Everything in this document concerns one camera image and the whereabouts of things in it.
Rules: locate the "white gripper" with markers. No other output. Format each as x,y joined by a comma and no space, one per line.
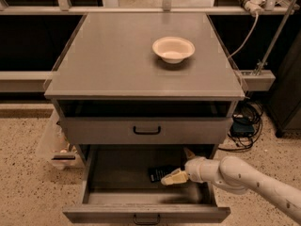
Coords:
195,169

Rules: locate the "dark rxbar blueberry wrapper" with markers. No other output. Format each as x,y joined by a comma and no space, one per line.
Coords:
157,173

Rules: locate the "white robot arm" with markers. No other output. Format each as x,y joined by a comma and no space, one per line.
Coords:
234,175

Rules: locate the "open grey middle drawer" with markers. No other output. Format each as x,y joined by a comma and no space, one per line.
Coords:
116,186

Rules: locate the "grey drawer cabinet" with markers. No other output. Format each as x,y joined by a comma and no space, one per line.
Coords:
110,71

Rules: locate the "closed grey upper drawer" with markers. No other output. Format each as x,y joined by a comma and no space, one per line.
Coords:
120,131

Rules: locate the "blue electronics box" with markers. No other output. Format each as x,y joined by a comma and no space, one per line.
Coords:
241,130

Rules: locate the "white paper bowl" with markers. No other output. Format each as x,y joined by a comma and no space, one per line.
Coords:
173,50

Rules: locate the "dark cabinet at right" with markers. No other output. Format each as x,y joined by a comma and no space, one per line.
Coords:
284,105

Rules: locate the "clear plastic storage bin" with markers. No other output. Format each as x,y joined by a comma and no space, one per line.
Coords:
55,149

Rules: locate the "white power strip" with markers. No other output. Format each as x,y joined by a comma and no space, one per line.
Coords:
252,6

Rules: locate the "diagonal metal rod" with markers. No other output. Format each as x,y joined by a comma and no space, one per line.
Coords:
260,65

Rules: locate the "black upper drawer handle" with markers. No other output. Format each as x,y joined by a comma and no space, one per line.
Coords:
147,131

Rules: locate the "black open drawer handle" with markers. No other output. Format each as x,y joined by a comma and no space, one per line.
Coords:
146,221

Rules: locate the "grey metal rail beam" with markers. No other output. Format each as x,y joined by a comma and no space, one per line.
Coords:
23,81

